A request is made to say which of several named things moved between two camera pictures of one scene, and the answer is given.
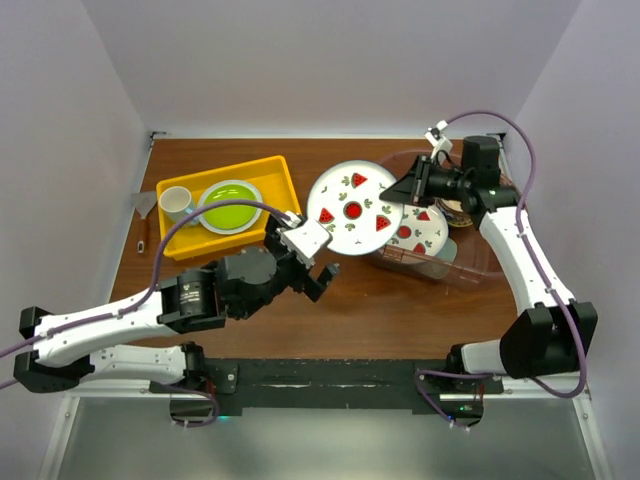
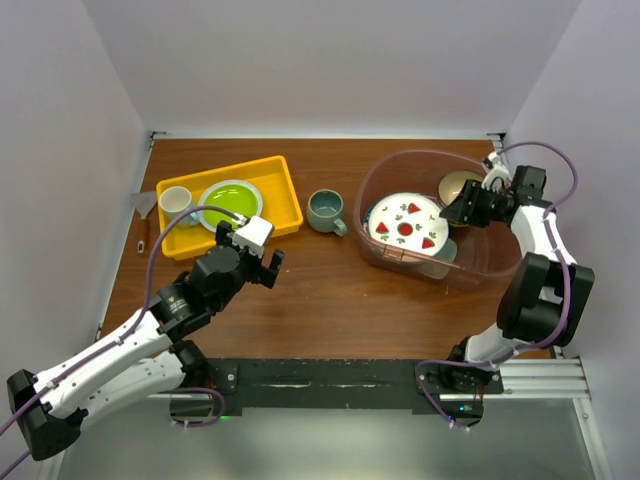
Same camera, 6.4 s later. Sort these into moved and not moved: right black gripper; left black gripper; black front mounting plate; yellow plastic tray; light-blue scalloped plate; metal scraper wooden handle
Moved: right black gripper; left black gripper
Not moved: light-blue scalloped plate; black front mounting plate; yellow plastic tray; metal scraper wooden handle
